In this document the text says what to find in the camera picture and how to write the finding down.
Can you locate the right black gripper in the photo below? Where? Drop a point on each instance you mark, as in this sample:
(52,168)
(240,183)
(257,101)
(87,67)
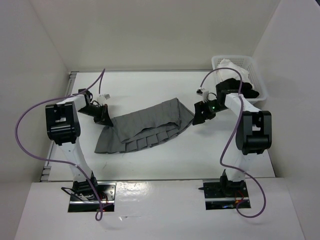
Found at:
(199,117)

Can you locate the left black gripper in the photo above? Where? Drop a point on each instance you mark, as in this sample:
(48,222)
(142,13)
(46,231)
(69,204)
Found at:
(104,118)

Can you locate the grey pleated skirt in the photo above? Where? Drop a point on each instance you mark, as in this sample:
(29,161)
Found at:
(144,128)

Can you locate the black skirt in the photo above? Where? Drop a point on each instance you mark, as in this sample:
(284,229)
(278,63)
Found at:
(232,85)

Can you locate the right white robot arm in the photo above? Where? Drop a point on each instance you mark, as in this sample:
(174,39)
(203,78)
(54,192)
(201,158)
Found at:
(253,132)

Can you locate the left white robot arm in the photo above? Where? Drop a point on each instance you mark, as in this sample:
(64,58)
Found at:
(63,127)

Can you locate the white folded cloth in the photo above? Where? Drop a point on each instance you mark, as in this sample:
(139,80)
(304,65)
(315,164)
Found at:
(228,73)

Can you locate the white plastic basket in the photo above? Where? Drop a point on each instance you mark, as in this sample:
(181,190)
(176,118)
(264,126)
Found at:
(254,75)

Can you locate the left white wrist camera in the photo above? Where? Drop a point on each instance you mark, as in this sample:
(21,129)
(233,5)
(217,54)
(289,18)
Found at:
(102,99)

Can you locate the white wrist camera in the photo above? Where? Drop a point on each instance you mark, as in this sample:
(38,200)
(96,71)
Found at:
(102,99)
(204,93)

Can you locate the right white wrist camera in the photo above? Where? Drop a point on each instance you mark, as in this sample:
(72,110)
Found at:
(204,93)

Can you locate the aluminium table edge rail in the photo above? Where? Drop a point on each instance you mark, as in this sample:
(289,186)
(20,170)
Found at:
(52,172)

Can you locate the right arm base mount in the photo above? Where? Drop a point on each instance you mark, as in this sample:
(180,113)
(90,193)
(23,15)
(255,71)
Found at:
(221,196)

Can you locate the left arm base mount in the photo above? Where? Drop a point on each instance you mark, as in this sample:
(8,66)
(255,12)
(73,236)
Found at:
(80,203)

